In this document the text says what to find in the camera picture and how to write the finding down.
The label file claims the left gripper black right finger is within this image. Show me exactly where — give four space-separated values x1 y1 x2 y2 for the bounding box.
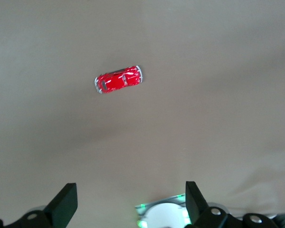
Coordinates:
185 181 280 228

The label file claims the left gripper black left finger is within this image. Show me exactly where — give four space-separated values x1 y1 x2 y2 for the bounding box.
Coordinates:
0 182 78 228

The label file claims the red beetle toy car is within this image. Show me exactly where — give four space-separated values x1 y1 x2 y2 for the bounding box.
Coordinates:
94 65 143 95

